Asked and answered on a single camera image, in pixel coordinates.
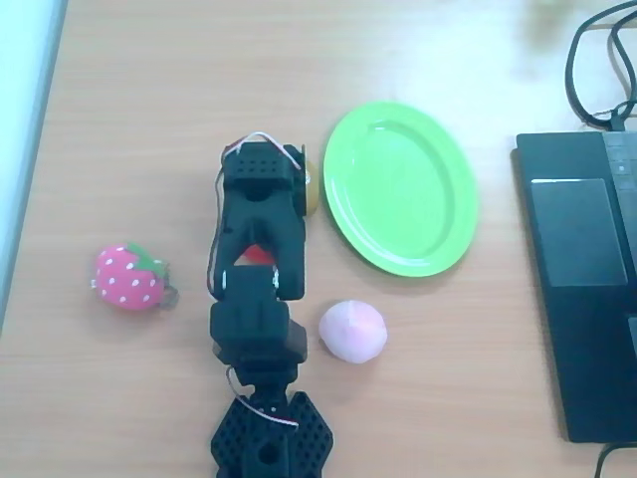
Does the red strawberry plush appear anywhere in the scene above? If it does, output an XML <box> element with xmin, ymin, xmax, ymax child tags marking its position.
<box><xmin>241</xmin><ymin>244</ymin><xmax>274</xmax><ymax>265</ymax></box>

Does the green plate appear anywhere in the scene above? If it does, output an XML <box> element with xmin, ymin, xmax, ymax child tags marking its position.
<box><xmin>321</xmin><ymin>100</ymin><xmax>480</xmax><ymax>279</ymax></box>

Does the pink strawberry plush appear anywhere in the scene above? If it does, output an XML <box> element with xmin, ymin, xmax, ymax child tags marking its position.
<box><xmin>93</xmin><ymin>241</ymin><xmax>173</xmax><ymax>311</ymax></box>

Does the pink peach plush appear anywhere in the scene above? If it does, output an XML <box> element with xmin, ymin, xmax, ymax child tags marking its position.
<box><xmin>318</xmin><ymin>298</ymin><xmax>389</xmax><ymax>364</ymax></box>

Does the black laptop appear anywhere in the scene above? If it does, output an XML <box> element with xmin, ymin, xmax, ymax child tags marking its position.
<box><xmin>512</xmin><ymin>129</ymin><xmax>637</xmax><ymax>444</ymax></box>

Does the white red gripper wire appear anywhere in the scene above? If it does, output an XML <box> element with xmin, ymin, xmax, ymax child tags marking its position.
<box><xmin>226</xmin><ymin>130</ymin><xmax>303</xmax><ymax>173</ymax></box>

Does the white red shoulder wire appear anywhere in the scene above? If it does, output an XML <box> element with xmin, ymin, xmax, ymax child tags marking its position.
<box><xmin>226</xmin><ymin>366</ymin><xmax>301</xmax><ymax>429</ymax></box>

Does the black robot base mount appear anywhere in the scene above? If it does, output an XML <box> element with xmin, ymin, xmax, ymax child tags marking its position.
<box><xmin>209</xmin><ymin>390</ymin><xmax>335</xmax><ymax>478</ymax></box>

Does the thick black cable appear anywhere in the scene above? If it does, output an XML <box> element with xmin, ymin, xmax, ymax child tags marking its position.
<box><xmin>563</xmin><ymin>0</ymin><xmax>637</xmax><ymax>131</ymax></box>

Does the thin black cable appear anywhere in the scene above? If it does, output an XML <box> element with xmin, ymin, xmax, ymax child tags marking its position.
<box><xmin>591</xmin><ymin>8</ymin><xmax>637</xmax><ymax>133</ymax></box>

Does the black laptop cable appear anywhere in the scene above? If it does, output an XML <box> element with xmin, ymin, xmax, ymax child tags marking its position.
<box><xmin>593</xmin><ymin>441</ymin><xmax>637</xmax><ymax>478</ymax></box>

